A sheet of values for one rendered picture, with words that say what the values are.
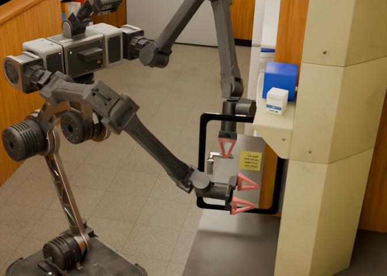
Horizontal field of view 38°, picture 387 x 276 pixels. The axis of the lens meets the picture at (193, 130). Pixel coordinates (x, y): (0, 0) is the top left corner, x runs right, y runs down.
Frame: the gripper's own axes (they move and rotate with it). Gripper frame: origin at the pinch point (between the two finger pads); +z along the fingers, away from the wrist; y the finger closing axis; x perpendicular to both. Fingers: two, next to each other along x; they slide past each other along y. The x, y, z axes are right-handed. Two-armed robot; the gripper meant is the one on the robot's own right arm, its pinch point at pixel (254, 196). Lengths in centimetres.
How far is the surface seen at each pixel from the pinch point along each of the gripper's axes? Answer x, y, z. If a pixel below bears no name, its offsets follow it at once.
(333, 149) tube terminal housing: -29.4, -7.2, 21.9
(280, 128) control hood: -34.5, -7.2, 6.4
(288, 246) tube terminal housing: 5.8, -14.3, 12.9
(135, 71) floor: 179, 352, -161
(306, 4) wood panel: -54, 33, 9
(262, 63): 12, 108, -9
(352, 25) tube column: -65, -2, 21
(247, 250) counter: 23.7, -3.0, -0.5
